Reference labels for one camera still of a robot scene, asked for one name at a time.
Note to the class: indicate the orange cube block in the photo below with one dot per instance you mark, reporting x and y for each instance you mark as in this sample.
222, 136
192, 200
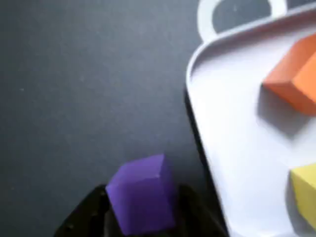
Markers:
291, 81

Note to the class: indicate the yellow cube block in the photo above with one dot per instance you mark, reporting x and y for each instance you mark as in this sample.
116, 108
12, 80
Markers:
304, 197

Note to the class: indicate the dark mat with printed letters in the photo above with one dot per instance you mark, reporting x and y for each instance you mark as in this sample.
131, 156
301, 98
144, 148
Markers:
86, 86

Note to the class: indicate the purple cube block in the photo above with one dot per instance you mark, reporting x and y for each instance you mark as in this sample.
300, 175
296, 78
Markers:
140, 197

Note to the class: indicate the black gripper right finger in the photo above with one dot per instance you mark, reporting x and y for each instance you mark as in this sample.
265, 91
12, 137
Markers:
197, 214

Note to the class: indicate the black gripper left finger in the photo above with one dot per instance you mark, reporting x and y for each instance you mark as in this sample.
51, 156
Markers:
86, 214

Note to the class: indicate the white rectangular tray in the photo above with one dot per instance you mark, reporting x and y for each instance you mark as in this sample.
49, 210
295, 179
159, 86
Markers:
234, 148

